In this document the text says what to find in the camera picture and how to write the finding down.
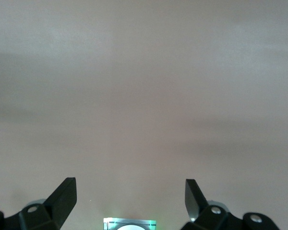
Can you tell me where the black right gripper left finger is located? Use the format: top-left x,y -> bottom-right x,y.
0,177 -> 77,230

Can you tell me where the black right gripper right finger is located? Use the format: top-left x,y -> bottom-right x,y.
181,179 -> 280,230

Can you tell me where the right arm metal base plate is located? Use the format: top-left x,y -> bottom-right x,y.
103,217 -> 158,230

